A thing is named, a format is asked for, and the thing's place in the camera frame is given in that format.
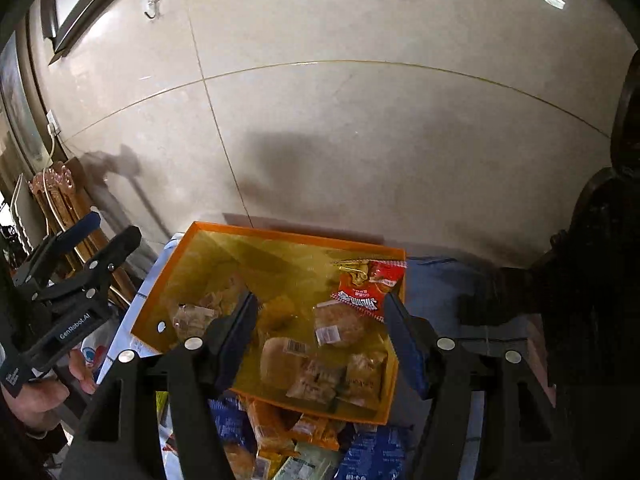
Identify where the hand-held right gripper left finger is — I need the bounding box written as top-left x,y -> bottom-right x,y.
60,290 -> 261,480

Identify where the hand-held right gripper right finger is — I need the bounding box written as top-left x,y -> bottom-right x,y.
384,292 -> 583,480

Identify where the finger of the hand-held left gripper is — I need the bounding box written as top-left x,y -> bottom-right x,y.
30,225 -> 143,306
12,211 -> 102,286

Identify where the red snack packet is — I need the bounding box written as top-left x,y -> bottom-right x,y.
331,259 -> 405,323

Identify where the orange cardboard box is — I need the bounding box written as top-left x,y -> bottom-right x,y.
131,221 -> 407,426

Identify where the orange edged snack packet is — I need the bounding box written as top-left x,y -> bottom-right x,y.
245,399 -> 296,456

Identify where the person's left hand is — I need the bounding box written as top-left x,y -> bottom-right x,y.
9,349 -> 99,437

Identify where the white plastic bag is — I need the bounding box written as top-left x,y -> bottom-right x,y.
80,317 -> 121,376

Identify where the round pale cake packet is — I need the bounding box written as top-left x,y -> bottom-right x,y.
260,336 -> 313,391

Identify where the small brown cracker packet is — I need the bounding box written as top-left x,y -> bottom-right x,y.
345,351 -> 388,401

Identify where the carved wooden chair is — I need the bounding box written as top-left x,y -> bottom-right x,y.
30,157 -> 136,306

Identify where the clear wrapped cake packet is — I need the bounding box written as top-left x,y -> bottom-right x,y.
172,287 -> 236,341

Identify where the round brown cake packet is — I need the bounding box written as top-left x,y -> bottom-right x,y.
314,301 -> 368,348

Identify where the blue checked tablecloth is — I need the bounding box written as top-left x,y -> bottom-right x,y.
95,235 -> 531,480

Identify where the clear barcode snack packet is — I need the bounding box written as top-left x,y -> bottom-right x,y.
286,360 -> 346,403

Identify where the dark blue snack packet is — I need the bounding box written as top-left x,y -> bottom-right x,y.
337,425 -> 416,480

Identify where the small orange snack packet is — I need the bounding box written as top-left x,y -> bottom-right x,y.
292,412 -> 343,448

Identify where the golden bread packet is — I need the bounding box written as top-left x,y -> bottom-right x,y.
222,440 -> 258,480

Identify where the framed red painting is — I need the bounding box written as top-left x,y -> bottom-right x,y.
0,30 -> 51,171

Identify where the pale green snack packet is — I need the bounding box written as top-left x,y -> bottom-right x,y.
272,452 -> 341,480

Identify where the dark carved wooden bench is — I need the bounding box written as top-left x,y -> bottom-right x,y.
457,50 -> 640,480

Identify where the framed panda painting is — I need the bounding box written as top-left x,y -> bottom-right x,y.
47,0 -> 171,66

